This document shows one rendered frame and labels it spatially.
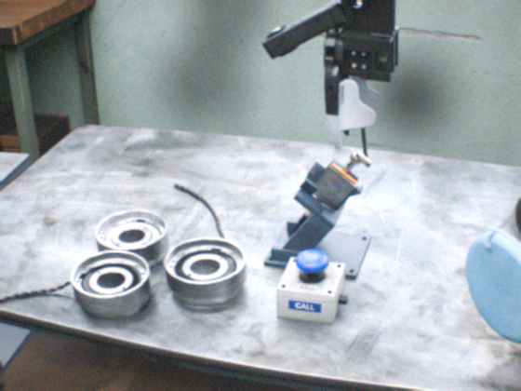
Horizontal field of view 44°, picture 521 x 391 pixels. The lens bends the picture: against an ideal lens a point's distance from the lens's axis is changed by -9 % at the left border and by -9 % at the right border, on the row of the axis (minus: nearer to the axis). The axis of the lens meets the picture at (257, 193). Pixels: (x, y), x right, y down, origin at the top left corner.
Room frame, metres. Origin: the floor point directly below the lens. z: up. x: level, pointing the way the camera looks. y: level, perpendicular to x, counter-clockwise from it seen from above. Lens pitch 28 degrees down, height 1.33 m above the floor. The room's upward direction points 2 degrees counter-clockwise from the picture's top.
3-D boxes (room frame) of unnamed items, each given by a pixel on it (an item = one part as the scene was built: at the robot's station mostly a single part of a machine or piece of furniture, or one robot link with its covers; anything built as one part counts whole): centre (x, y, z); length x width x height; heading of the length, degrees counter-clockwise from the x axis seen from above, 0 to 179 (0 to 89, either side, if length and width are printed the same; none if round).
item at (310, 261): (0.68, -0.06, 0.85); 0.04 x 0.04 x 0.05
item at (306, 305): (0.68, -0.07, 0.82); 0.08 x 0.07 x 0.05; 73
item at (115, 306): (0.71, 0.19, 0.82); 0.10 x 0.10 x 0.04
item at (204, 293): (0.74, 0.07, 0.82); 0.10 x 0.10 x 0.04
